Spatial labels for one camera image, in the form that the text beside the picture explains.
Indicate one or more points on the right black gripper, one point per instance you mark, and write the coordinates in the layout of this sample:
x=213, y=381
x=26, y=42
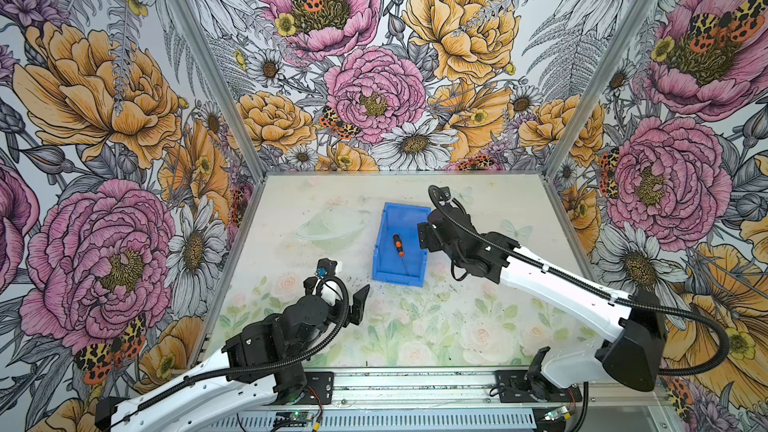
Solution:
x=429, y=237

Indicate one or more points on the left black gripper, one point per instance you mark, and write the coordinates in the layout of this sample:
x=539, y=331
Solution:
x=355, y=310

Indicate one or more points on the orange black handled screwdriver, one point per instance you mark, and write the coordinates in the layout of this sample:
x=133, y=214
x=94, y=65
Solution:
x=399, y=247

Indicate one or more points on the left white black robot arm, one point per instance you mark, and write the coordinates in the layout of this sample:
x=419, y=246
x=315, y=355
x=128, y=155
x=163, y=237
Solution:
x=261, y=365

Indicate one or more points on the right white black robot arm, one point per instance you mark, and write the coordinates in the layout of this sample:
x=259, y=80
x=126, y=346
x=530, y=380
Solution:
x=630, y=334

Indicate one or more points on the left green circuit board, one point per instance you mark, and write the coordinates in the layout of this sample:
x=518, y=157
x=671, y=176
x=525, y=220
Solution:
x=288, y=419

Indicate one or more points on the green circuit board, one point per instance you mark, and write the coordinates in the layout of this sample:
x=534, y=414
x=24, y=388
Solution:
x=288, y=419
x=557, y=414

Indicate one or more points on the right green circuit board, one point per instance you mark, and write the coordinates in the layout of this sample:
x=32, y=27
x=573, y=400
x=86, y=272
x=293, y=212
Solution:
x=557, y=414

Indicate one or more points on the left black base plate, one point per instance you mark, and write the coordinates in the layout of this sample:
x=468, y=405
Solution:
x=309, y=387

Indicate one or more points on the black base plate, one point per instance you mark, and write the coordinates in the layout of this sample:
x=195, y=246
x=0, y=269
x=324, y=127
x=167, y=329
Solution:
x=514, y=386
x=309, y=387

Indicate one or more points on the aluminium mounting rail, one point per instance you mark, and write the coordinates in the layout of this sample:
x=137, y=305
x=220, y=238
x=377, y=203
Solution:
x=450, y=388

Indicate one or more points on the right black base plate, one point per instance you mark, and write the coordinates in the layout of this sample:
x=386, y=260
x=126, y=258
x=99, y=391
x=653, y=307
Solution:
x=514, y=386

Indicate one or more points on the white slotted cable duct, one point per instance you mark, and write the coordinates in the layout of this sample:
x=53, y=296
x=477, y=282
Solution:
x=515, y=419

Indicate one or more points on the left aluminium corner post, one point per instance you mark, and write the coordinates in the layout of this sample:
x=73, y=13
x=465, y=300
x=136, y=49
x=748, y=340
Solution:
x=188, y=24

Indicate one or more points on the aluminium corner post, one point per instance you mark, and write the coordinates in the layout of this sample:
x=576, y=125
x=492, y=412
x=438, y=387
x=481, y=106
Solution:
x=188, y=24
x=625, y=31

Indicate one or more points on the right aluminium corner post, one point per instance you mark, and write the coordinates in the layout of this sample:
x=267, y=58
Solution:
x=625, y=31

